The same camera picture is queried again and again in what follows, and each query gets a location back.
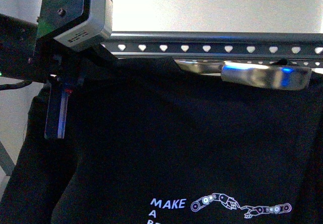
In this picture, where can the metal clothes hanger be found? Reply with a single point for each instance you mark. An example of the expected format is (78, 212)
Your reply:
(278, 77)

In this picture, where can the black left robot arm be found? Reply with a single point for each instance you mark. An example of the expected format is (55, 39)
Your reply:
(32, 53)

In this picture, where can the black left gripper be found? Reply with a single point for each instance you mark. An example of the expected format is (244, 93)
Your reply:
(57, 63)

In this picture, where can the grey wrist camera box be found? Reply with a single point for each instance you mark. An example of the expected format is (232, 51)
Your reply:
(75, 14)

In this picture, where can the metal clothes rack frame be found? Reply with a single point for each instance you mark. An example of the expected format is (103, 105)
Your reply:
(301, 49)

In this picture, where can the black printed t-shirt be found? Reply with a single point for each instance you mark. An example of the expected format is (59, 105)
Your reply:
(153, 144)

